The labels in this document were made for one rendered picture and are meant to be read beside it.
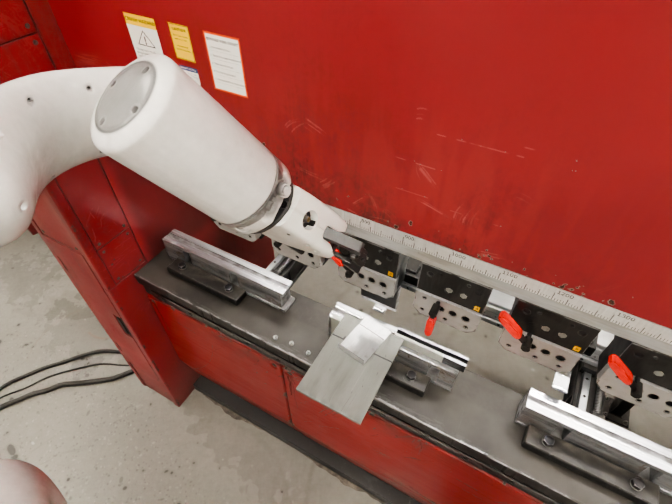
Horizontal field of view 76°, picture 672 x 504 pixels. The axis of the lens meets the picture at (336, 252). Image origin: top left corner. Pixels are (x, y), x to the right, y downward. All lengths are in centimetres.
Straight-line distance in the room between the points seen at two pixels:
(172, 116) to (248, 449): 193
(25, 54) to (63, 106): 86
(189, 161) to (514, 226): 59
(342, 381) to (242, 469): 109
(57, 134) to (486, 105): 54
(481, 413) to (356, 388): 36
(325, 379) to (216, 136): 87
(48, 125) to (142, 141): 10
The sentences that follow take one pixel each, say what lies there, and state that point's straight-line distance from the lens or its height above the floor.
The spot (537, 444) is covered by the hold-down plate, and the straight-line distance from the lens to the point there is 128.
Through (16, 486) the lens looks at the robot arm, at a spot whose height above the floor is 140.
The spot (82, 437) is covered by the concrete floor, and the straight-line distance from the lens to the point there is 244.
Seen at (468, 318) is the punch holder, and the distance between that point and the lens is 102.
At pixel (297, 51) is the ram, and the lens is 81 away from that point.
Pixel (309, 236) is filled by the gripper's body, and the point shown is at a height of 170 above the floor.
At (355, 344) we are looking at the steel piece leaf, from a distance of 119.
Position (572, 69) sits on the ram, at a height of 178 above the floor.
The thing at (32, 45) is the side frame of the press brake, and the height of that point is 163.
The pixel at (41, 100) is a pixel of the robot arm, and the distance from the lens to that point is 41.
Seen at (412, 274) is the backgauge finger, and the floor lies 102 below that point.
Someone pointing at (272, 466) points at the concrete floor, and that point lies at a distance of 213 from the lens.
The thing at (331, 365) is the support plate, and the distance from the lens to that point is 116.
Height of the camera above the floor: 201
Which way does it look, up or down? 46 degrees down
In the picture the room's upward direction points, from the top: straight up
